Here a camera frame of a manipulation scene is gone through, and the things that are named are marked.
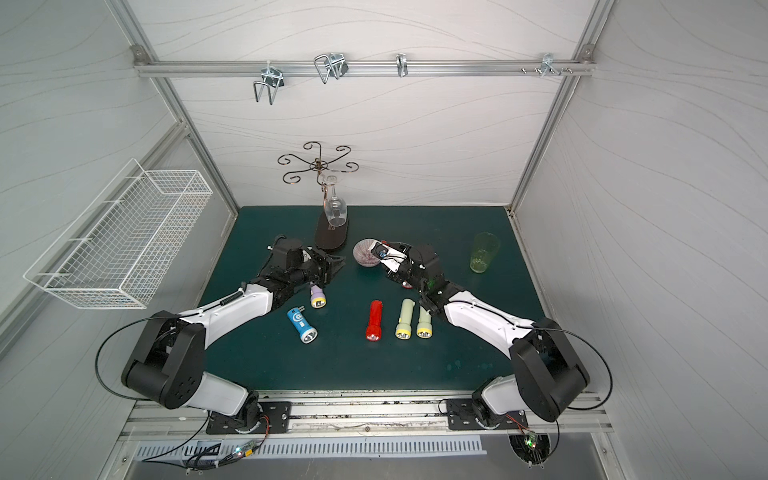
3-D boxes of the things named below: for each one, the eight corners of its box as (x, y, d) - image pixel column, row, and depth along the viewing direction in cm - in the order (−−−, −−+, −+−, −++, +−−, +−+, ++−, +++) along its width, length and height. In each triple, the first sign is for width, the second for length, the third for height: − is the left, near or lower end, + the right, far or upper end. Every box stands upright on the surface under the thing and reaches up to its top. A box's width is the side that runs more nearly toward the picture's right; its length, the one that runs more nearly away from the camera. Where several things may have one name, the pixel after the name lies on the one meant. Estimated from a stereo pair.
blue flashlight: (304, 346, 87) (301, 342, 84) (289, 316, 93) (286, 311, 90) (319, 337, 88) (317, 332, 86) (304, 307, 95) (301, 302, 92)
